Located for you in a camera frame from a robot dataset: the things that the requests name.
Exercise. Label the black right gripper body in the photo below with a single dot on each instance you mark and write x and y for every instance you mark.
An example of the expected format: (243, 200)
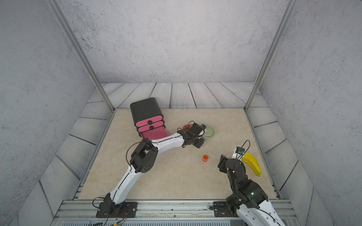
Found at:
(223, 168)

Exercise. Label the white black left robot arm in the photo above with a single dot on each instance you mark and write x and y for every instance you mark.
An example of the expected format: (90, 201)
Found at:
(143, 159)

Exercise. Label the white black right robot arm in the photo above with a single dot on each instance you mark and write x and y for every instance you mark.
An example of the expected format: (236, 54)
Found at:
(248, 200)

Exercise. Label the green bowl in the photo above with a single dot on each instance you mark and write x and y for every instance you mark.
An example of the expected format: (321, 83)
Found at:
(209, 132)

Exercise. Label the right metal frame post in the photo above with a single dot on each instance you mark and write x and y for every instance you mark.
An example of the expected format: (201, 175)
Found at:
(271, 52)

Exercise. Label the yellow banana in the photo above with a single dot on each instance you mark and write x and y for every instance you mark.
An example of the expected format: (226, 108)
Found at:
(252, 162)

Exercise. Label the black pink drawer cabinet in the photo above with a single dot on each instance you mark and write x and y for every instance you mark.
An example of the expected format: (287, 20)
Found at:
(148, 119)

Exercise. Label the red tomato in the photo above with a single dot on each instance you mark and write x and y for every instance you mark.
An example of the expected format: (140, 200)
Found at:
(186, 127)

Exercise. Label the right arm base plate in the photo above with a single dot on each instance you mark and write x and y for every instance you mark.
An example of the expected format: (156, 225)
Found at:
(224, 209)

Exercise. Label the metal frame post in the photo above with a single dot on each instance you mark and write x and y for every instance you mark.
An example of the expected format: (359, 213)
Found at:
(271, 52)
(59, 16)

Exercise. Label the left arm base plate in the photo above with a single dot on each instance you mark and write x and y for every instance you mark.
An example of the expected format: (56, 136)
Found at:
(123, 210)

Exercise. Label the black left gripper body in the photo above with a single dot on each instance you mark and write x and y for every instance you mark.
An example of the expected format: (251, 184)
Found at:
(197, 141)

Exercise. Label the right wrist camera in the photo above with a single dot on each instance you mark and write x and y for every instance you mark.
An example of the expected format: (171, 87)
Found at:
(238, 153)

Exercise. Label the aluminium front rail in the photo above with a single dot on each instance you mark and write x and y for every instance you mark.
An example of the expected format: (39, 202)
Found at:
(147, 213)

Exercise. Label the left metal frame post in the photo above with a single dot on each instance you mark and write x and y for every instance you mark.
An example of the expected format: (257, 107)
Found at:
(59, 16)

